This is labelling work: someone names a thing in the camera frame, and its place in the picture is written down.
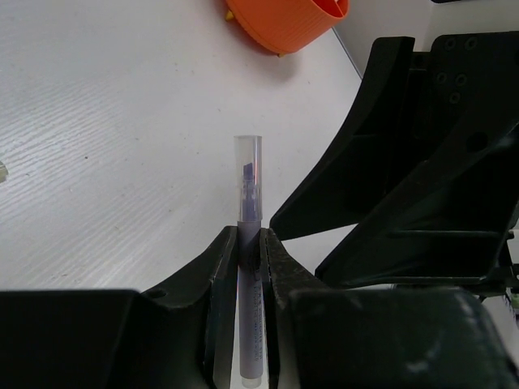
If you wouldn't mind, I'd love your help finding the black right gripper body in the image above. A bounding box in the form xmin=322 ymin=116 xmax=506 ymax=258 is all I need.
xmin=270 ymin=34 xmax=518 ymax=292

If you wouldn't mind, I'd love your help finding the orange round divided container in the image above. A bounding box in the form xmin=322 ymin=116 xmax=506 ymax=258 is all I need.
xmin=225 ymin=0 xmax=350 ymax=56

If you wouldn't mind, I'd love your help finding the green yellow highlighter pen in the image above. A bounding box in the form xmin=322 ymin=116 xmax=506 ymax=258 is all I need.
xmin=0 ymin=162 xmax=9 ymax=183

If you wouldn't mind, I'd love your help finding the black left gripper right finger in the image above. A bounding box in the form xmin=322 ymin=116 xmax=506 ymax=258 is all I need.
xmin=259 ymin=229 xmax=518 ymax=388

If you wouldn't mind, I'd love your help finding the grey purple pen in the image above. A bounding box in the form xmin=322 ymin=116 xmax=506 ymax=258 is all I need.
xmin=234 ymin=135 xmax=264 ymax=388

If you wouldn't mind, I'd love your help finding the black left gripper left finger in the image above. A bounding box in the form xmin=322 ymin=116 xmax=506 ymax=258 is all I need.
xmin=1 ymin=226 xmax=238 ymax=388

